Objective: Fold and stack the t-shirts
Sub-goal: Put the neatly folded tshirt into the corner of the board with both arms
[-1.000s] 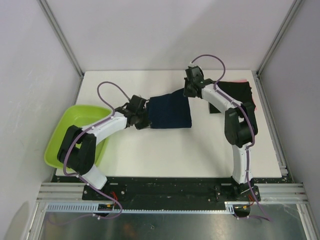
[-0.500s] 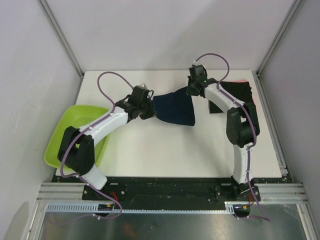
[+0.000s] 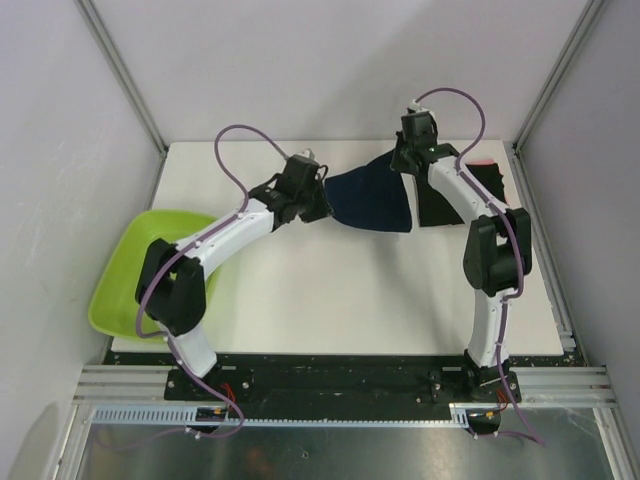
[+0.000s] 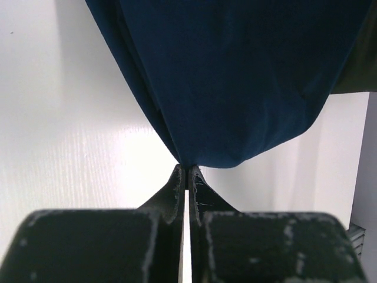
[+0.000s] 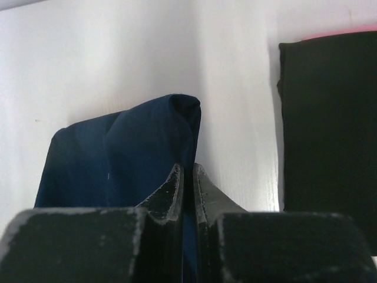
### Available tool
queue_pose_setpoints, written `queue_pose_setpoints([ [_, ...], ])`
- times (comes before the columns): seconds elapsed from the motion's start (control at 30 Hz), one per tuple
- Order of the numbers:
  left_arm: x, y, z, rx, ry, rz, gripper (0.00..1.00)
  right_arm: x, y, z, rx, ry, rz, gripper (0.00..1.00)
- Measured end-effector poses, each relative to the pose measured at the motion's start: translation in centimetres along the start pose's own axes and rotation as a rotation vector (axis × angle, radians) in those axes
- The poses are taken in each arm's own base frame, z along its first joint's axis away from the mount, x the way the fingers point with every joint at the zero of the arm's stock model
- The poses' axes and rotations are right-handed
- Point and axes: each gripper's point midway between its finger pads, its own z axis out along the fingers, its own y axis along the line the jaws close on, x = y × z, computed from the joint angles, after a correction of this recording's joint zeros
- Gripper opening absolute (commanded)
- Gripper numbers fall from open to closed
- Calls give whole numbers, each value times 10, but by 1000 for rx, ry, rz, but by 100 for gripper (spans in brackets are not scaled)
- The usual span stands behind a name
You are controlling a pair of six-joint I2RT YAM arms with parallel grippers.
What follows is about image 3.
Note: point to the left aluminium frame post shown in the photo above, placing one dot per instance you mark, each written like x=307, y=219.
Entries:
x=120, y=71

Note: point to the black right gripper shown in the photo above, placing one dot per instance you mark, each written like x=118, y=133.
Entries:
x=398, y=164

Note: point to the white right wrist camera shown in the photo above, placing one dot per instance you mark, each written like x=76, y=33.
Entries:
x=415, y=107

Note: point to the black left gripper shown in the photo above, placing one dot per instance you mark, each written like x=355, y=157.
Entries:
x=323, y=210

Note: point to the aluminium front frame rail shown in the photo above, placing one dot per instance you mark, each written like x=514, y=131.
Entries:
x=541, y=387

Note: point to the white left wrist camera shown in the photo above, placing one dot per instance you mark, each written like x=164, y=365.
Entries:
x=307, y=153

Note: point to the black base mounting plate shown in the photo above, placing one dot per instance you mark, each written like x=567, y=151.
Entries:
x=252, y=377

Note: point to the folded black t shirt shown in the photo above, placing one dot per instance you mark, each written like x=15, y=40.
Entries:
x=445, y=198

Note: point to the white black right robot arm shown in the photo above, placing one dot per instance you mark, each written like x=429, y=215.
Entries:
x=498, y=250

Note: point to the aluminium frame post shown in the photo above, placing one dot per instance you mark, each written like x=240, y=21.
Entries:
x=577, y=39
x=120, y=71

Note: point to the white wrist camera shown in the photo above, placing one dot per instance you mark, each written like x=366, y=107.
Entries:
x=307, y=153
x=415, y=107

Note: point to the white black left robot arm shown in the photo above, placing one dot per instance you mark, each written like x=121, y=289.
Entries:
x=172, y=286

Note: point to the navy blue t shirt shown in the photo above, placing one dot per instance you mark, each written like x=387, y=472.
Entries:
x=370, y=197

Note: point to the green plastic bin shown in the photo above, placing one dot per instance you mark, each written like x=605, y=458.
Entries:
x=113, y=308

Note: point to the right aluminium frame post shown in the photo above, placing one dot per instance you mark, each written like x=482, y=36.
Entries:
x=577, y=39

